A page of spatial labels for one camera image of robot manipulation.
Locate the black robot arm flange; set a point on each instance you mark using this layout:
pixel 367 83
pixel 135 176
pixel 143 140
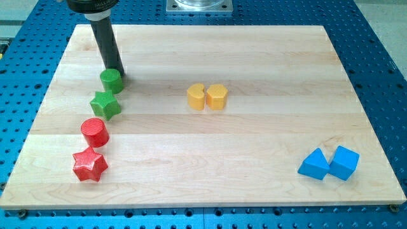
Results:
pixel 91 6

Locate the yellow crescent block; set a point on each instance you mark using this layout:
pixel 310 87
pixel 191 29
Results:
pixel 196 96

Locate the yellow hexagon block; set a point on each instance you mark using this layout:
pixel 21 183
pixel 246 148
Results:
pixel 217 96

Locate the light wooden board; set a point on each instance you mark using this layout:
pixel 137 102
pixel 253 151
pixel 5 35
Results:
pixel 288 94

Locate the green cylinder block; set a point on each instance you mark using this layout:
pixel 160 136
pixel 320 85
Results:
pixel 111 80

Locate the green star block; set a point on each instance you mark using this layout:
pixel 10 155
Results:
pixel 105 105

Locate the red cylinder block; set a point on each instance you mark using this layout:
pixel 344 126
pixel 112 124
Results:
pixel 95 132

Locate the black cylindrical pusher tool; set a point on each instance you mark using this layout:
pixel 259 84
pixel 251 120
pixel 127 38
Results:
pixel 105 38

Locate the blue triangle block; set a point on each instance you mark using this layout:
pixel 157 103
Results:
pixel 315 165

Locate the red star block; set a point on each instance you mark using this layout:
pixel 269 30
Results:
pixel 89 165

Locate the blue cube block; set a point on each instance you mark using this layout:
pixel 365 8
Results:
pixel 343 163

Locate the blue perforated metal table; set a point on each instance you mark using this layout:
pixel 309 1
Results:
pixel 34 54

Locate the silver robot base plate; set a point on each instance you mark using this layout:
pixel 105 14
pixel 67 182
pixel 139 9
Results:
pixel 183 6

